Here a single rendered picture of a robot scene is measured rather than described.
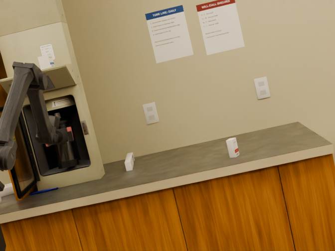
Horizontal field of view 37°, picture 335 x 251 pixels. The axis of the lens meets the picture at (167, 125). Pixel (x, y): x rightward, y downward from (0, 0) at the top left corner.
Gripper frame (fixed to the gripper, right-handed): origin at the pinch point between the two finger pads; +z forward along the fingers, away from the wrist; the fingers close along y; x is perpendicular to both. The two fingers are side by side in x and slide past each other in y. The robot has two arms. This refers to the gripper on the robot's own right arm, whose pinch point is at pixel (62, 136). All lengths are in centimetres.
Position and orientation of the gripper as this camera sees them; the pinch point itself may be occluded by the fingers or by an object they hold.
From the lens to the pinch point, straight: 247.9
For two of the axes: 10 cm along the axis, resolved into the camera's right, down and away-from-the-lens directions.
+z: 0.6, 0.0, 10.0
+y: -9.7, 2.3, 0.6
